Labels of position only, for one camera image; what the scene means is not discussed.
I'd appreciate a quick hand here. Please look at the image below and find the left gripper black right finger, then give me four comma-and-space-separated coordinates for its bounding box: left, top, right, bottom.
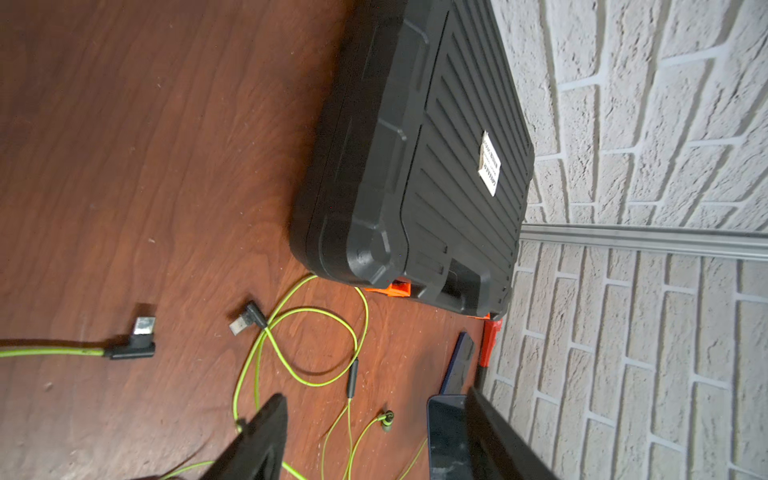
465, 387, 557, 480

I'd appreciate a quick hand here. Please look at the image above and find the black plastic tool case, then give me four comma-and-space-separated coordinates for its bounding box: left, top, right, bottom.
290, 1, 534, 320

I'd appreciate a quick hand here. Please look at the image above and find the yellow-green earphone cables tangle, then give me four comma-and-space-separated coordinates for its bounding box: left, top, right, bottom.
0, 274, 430, 480

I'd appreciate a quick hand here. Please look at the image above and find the black smartphone blue edge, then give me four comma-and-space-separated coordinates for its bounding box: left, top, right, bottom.
439, 331, 475, 395

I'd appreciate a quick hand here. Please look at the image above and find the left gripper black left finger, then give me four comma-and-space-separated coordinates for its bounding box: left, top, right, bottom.
201, 393, 288, 480

